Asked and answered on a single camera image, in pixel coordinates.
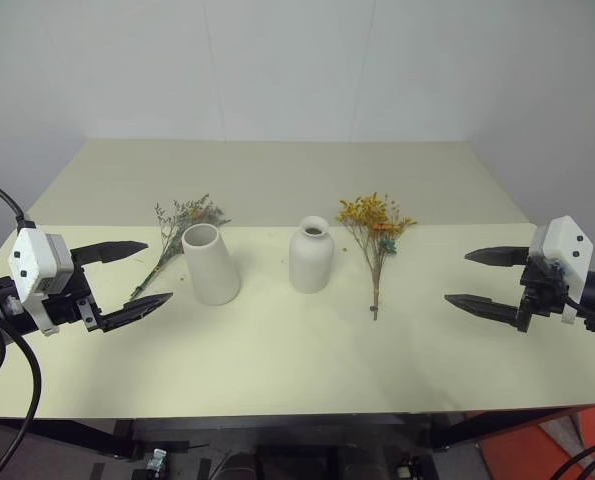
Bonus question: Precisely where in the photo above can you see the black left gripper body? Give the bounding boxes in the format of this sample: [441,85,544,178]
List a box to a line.
[40,263,104,334]

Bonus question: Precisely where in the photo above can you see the yellow dried flower bunch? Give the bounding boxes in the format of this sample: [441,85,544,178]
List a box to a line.
[335,190,419,322]

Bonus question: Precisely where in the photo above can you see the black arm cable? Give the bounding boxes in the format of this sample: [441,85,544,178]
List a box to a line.
[0,174,34,230]
[0,304,44,480]
[564,296,595,322]

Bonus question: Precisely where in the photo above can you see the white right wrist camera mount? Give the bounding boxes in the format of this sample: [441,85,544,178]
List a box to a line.
[528,215,595,326]

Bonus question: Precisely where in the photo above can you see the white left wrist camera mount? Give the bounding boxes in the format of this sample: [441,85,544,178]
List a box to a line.
[7,226,76,337]

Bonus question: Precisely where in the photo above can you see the green purple dried flower bunch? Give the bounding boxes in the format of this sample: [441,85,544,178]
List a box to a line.
[128,193,233,302]

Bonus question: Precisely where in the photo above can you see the white cone-shaped vase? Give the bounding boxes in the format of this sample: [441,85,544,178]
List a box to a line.
[181,223,242,307]

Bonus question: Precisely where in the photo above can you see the small silver metal clamp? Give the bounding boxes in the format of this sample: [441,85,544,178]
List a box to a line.
[145,447,168,472]

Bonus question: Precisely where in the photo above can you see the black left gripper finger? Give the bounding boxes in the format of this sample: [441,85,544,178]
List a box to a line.
[70,240,150,272]
[96,292,174,334]

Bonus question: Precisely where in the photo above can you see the black floor cable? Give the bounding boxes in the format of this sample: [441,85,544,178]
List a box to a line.
[564,422,595,480]

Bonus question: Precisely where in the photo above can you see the dark rounded block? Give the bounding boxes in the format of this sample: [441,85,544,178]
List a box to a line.
[215,448,264,480]

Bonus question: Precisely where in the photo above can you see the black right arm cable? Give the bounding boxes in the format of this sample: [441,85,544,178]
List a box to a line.
[564,296,595,322]

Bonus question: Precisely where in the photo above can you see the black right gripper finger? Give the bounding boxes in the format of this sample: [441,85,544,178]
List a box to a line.
[463,244,532,270]
[443,292,522,326]

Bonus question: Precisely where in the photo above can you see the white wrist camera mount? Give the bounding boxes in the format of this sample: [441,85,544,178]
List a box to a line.
[7,226,76,337]
[528,215,595,326]

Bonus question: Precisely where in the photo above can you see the orange floor mat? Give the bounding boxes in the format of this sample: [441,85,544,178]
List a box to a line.
[475,398,595,480]

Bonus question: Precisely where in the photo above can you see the white bottle-shaped vase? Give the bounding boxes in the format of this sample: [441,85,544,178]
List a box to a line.
[289,215,335,295]

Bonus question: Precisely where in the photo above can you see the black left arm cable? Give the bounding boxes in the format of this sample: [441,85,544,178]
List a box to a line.
[0,304,44,480]
[0,174,34,230]

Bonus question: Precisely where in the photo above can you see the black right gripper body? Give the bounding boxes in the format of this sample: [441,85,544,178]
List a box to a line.
[513,252,584,334]

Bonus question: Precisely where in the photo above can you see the black table frame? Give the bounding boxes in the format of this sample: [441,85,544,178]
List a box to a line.
[0,405,591,464]

